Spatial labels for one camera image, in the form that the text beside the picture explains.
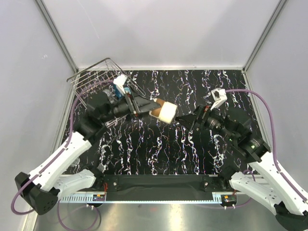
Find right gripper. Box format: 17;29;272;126
176;102;238;143

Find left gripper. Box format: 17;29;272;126
100;85;160;123

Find brown paper cup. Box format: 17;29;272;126
149;98;178;124

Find dark blue ceramic mug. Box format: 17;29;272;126
113;84;125;99

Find clear glass cup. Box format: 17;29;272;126
103;89;116;103

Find clear plastic cup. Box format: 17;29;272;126
70;157;80;167

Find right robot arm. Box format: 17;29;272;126
175;105;308;231

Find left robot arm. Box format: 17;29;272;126
11;92;167;215

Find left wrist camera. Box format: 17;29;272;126
113;74;131;94

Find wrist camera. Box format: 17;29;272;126
210;88;227;111
113;74;131;94

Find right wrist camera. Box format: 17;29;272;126
210;88;227;111

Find wire dish rack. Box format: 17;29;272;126
69;58;146;131

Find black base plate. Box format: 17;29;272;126
103;175;233;202

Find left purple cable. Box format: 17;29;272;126
11;80;116;229

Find purple cable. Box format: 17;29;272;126
11;80;116;229
225;89;308;205

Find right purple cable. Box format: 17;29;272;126
225;89;308;205

